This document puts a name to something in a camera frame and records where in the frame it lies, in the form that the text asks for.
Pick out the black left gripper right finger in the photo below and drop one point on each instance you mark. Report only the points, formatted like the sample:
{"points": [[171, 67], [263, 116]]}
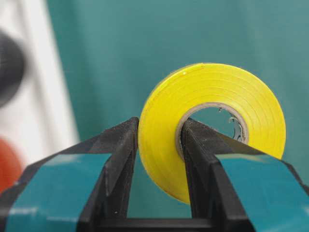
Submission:
{"points": [[241, 188]]}

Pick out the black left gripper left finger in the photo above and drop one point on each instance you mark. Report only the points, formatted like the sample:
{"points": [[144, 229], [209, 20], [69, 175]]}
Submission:
{"points": [[76, 188]]}

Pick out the red tape roll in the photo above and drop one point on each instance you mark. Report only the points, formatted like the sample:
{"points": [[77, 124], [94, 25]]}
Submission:
{"points": [[10, 165]]}

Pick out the white plastic case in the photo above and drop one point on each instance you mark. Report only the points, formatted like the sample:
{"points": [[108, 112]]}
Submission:
{"points": [[38, 121]]}

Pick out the yellow tape roll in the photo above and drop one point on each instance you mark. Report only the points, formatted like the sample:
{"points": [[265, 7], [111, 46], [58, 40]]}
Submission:
{"points": [[195, 87]]}

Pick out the black tape roll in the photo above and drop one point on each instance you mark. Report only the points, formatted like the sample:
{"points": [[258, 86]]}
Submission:
{"points": [[12, 67]]}

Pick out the green table cloth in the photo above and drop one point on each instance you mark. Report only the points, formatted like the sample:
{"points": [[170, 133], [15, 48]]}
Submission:
{"points": [[114, 52]]}

